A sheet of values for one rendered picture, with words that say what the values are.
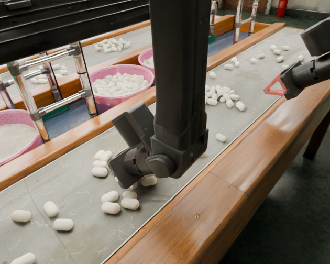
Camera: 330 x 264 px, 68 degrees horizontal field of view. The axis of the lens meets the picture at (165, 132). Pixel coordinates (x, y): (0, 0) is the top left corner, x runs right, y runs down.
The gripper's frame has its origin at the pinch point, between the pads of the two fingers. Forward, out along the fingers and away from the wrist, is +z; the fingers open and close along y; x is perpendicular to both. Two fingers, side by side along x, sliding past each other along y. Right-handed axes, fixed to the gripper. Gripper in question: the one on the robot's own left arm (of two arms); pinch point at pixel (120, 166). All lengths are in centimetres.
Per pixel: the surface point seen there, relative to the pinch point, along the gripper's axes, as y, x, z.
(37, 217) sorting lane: 19.6, -0.7, 2.3
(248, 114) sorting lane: -40.0, 8.3, -8.0
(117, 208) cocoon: 7.8, 5.5, -7.5
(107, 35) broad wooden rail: -57, -56, 63
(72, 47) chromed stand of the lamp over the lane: -6.3, -30.6, 2.0
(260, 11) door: -458, -65, 184
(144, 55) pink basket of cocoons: -51, -31, 35
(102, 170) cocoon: 4.0, -1.5, 0.1
